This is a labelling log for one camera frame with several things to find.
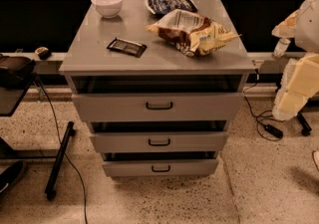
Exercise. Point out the white bowl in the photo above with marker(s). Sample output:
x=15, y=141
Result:
x=108, y=8

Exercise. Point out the grey top drawer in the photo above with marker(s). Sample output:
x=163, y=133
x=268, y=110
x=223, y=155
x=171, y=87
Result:
x=157, y=107

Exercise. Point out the black flat snack packet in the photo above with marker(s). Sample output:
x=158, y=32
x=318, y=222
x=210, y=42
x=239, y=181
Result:
x=127, y=47

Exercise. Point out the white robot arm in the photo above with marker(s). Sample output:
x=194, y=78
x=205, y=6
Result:
x=300, y=80

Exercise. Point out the black bag on table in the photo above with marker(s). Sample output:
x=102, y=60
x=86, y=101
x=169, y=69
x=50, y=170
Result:
x=15, y=72

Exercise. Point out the black table leg base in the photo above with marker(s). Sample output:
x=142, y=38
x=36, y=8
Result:
x=50, y=188

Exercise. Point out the black shoe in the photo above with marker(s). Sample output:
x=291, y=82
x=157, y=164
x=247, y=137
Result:
x=11, y=175

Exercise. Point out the black stand leg right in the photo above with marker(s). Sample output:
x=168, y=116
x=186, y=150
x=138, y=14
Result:
x=306, y=128

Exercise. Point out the grey bottom drawer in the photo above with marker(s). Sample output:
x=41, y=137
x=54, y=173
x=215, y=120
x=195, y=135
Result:
x=196, y=167

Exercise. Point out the grey drawer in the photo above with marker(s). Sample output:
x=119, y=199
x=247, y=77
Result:
x=196, y=167
x=136, y=142
x=157, y=107

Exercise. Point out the brown yellow chip bag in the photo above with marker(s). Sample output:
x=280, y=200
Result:
x=192, y=34

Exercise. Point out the dark side table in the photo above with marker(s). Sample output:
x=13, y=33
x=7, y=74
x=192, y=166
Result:
x=11, y=98

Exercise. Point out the yellow black tape measure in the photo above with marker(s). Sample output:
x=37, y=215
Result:
x=43, y=53

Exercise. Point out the blue snack bag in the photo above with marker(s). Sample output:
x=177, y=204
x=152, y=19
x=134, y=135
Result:
x=162, y=7

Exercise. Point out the grey drawer cabinet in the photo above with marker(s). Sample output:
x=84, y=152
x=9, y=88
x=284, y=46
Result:
x=90, y=68

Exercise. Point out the clear plastic bottle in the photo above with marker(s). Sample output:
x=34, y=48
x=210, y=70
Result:
x=281, y=47

